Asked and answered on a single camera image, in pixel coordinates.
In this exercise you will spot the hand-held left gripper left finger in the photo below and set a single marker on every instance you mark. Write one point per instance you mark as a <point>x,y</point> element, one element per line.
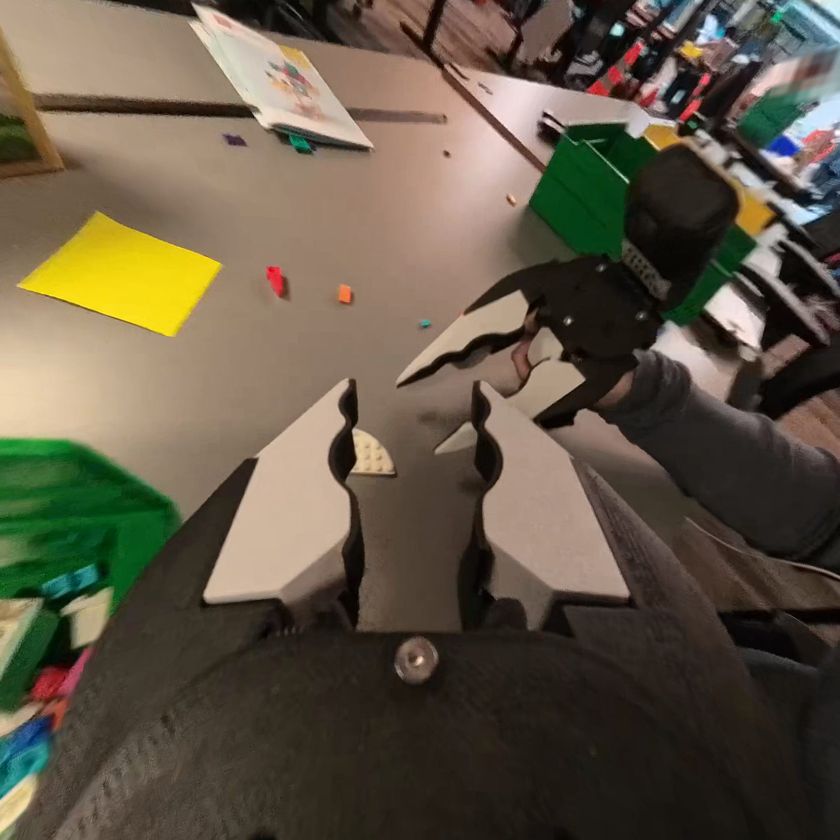
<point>289,525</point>

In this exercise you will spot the yellow toy set box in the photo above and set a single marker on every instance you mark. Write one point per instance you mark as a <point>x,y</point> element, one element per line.
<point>19,118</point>

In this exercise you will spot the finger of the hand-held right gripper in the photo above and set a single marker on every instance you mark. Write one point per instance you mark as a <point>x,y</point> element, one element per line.
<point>479,328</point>
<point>558,374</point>

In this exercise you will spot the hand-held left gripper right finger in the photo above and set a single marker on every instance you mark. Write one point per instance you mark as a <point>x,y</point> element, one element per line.
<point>551,525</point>

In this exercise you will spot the green storage crate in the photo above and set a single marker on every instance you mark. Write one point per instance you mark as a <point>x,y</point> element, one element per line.
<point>768,118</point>

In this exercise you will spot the white and orange brick plate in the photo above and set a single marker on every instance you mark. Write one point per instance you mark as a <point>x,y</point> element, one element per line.
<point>373,456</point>

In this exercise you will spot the purple toy brick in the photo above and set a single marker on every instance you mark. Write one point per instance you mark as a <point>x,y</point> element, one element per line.
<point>233,139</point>

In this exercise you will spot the green plastic bin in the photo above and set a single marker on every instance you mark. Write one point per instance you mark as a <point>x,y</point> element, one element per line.
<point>577,197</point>
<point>79,499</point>

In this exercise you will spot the long red toy brick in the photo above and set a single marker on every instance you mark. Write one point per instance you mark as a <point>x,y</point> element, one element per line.
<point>276,281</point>

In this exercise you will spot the yellow plastic bin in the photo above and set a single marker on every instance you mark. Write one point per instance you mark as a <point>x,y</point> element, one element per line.
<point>754,210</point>

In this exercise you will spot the pile of toy bricks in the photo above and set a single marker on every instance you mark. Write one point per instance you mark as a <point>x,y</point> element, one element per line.
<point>39,656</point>

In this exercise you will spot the person's right hand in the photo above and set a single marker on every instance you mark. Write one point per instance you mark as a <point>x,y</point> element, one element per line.
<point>520,361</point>

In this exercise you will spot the person's right forearm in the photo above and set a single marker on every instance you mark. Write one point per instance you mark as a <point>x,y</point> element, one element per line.
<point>722,459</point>

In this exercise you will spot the green and purple brick cluster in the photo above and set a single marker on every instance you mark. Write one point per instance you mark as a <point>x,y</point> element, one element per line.
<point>302,142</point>

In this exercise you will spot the instruction booklet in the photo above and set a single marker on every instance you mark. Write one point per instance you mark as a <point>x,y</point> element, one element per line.
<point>282,72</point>

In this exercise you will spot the orange toy brick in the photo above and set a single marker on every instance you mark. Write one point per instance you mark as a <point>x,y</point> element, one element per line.
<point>345,294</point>

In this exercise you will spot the yellow sticky note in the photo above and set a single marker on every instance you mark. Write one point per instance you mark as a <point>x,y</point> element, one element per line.
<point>124,272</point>

